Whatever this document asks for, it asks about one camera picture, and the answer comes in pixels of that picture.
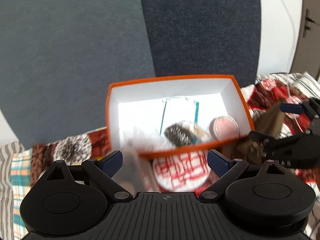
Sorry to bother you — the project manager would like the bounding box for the pink round compact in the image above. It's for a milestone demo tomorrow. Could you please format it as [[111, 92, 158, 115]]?
[[209, 116, 240, 140]]

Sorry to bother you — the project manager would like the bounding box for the brown pouch with chain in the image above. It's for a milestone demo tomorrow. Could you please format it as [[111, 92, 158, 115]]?
[[237, 102, 285, 165]]

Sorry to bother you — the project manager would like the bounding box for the dark door handle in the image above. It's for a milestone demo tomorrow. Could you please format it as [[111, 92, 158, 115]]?
[[302, 9, 316, 38]]

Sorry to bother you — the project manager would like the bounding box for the brown door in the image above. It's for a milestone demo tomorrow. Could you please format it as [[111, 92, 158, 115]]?
[[291, 0, 320, 74]]

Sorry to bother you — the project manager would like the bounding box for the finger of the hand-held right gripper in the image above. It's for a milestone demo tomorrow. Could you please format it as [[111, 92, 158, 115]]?
[[280, 99, 320, 120], [249, 129, 320, 169]]

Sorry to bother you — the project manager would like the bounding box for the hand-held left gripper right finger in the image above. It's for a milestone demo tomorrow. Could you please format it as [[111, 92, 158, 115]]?
[[200, 149, 288, 202]]

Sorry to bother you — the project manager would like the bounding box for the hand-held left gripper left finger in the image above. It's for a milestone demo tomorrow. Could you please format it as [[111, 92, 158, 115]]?
[[44, 151, 133, 202]]

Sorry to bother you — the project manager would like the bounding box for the red patterned blanket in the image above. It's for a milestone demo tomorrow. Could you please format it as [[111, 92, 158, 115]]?
[[32, 72, 320, 240]]

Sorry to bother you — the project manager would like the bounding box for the orange cardboard box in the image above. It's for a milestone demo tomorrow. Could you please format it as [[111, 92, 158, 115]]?
[[105, 74, 254, 159]]

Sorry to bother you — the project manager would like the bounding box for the white cable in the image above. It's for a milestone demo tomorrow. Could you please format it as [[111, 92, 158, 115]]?
[[260, 0, 300, 74]]

